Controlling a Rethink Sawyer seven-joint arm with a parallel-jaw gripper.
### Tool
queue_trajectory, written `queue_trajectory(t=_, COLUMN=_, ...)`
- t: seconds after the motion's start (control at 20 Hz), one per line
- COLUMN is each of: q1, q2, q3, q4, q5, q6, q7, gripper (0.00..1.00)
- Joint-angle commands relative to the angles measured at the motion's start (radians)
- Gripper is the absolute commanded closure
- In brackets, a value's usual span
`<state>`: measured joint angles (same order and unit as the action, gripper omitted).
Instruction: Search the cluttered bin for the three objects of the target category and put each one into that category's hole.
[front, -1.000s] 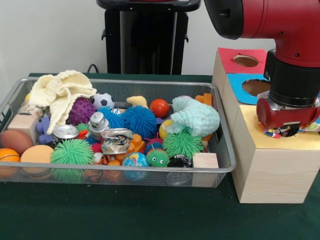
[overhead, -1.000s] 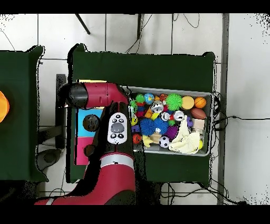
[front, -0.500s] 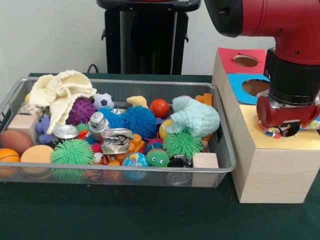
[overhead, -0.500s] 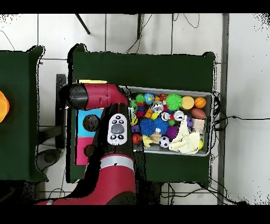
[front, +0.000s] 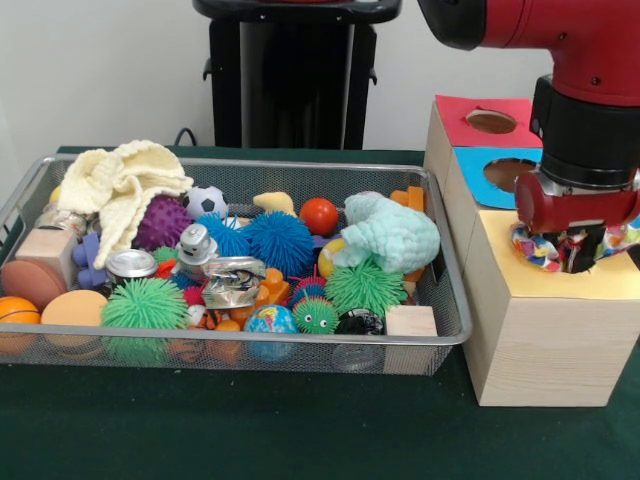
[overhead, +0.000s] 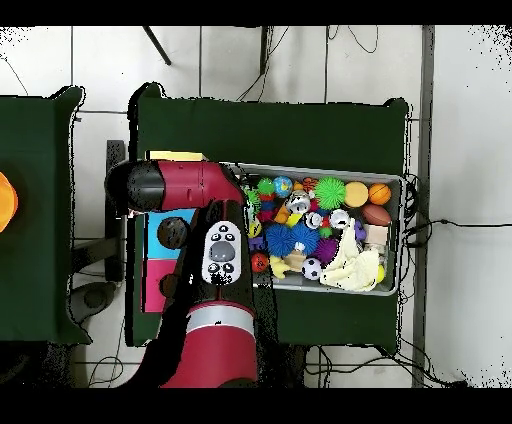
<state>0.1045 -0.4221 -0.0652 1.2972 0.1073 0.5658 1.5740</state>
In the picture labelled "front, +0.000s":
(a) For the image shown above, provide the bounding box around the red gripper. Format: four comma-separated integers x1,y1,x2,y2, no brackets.
514,172,640,274

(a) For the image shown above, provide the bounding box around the large polka dot cloth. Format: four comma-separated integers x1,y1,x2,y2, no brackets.
509,222,640,274

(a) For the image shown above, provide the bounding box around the wooden box with three holes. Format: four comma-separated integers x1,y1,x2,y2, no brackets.
423,94,640,409

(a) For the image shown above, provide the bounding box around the small wooden block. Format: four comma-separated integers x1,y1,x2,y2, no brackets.
384,305,439,337

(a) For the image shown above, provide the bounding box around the mint green knitted cloth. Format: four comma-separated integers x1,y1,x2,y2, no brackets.
332,192,442,275

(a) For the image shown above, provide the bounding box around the red orange ball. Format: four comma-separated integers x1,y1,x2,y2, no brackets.
299,197,340,237

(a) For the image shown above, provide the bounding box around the rainbow spiky caterpillar toy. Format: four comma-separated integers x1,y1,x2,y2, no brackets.
289,277,339,335

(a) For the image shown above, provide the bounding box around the blue spiky ball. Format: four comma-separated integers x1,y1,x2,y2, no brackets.
242,209,316,265

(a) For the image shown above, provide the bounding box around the globe print ball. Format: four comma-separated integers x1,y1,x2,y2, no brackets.
243,303,300,335

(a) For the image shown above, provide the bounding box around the dark green tablecloth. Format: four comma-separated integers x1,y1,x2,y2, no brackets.
0,144,640,480

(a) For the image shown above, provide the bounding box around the small soccer ball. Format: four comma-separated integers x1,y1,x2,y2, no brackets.
180,185,230,221

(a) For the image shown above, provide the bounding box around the purple knobbly ball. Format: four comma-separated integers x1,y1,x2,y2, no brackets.
132,193,194,252

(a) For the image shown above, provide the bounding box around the green spiky ball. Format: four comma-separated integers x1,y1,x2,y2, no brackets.
101,277,190,331

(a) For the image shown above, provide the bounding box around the pale yellow knitted cloth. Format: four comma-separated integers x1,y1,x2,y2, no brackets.
57,139,195,271

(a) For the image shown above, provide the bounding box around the wire mesh bin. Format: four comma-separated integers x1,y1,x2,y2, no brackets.
0,153,474,374

